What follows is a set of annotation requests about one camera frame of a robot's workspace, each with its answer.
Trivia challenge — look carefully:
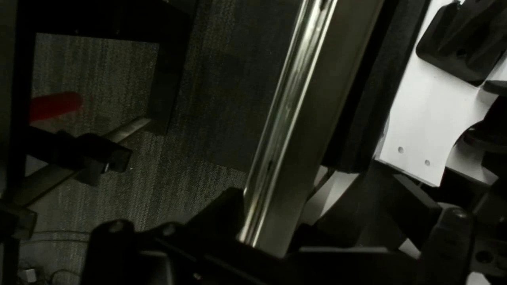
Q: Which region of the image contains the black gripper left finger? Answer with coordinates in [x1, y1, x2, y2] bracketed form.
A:
[77, 187, 287, 285]

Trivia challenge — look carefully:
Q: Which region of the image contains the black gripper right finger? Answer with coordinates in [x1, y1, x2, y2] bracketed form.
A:
[393, 176, 507, 285]

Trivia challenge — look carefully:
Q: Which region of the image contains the black plastic part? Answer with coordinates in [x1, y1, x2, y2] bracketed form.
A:
[415, 0, 507, 87]

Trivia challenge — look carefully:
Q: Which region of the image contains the red handle bar clamp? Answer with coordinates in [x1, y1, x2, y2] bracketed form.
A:
[0, 92, 155, 211]

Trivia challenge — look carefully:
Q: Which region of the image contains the black metal frame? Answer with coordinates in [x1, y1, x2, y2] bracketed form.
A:
[0, 0, 199, 136]

